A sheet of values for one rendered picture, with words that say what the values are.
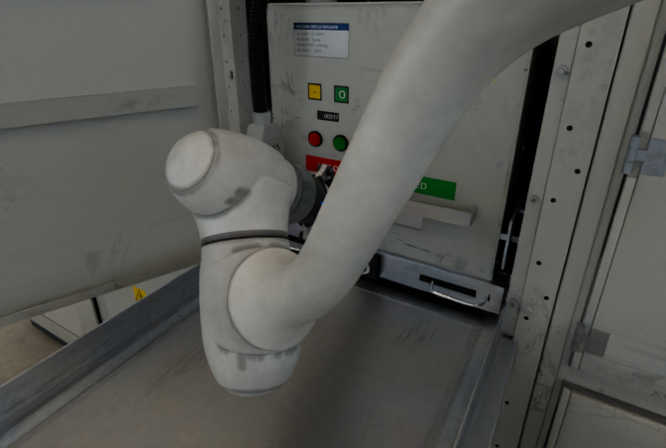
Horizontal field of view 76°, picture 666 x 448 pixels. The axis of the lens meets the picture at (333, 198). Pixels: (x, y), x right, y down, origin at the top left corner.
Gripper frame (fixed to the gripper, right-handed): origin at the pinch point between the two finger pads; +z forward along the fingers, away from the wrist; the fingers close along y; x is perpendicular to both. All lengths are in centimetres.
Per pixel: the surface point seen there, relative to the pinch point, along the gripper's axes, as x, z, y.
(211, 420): -2.1, -22.1, 34.0
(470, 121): 18.8, -3.0, -19.4
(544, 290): 35.1, 5.6, 4.5
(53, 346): -149, 52, 90
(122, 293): -85, 27, 44
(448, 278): 18.9, 11.0, 7.2
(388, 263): 6.4, 11.4, 7.8
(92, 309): -107, 35, 57
